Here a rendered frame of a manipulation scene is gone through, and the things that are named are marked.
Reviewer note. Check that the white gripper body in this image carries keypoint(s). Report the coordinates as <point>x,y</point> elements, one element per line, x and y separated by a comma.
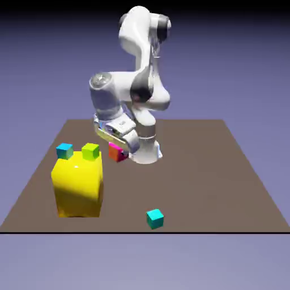
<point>117,137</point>

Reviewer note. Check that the small pink cube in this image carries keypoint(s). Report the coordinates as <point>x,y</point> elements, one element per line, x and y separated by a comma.
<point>114,153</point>

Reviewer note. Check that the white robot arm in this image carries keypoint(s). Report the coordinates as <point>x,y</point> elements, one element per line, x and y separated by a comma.
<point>140,88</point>

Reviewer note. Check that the small green cube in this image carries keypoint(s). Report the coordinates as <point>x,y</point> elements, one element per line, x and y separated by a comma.
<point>90,151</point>

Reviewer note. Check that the small blue cube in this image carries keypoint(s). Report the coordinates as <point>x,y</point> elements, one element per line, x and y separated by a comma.
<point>64,150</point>

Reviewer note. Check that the small teal cube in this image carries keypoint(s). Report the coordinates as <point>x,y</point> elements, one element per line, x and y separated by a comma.
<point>155,218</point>

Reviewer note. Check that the large yellow box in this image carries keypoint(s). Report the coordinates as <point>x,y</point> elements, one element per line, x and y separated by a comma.
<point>78,185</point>

